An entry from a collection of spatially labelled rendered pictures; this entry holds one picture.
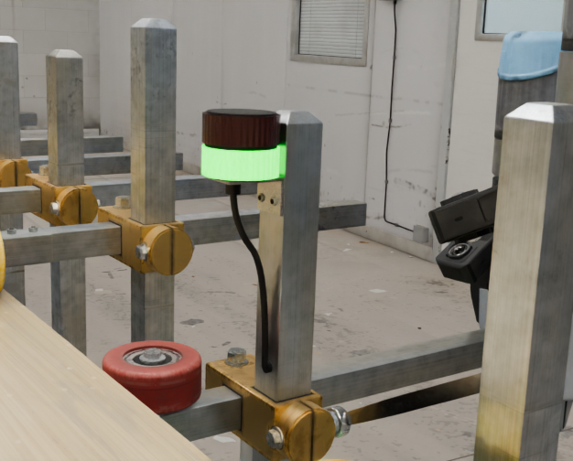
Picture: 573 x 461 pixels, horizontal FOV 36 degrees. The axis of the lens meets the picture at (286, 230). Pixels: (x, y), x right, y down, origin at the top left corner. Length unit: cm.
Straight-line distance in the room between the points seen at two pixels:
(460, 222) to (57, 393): 32
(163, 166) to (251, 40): 561
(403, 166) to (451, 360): 407
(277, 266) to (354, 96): 467
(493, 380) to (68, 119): 73
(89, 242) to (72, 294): 25
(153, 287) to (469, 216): 42
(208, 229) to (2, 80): 49
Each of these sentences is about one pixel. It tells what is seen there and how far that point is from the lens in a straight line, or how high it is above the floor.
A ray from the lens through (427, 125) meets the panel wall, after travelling 479.
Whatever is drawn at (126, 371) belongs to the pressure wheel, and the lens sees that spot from 70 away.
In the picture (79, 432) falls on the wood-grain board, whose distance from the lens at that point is 62.
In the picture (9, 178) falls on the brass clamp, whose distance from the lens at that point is 136.
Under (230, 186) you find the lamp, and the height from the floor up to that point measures 105.
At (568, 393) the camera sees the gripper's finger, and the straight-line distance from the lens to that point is 62.
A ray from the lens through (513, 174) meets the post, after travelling 51.
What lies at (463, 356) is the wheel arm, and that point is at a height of 85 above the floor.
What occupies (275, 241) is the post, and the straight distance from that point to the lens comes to 70.
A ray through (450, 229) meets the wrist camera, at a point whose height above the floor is 104.
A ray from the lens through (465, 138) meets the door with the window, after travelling 458.
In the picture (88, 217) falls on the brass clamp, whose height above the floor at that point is 93.
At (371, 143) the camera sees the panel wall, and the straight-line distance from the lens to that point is 521.
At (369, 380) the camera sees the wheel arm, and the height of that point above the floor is 85.
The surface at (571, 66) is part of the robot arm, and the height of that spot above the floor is 115.
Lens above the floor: 116
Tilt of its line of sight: 12 degrees down
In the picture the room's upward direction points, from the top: 2 degrees clockwise
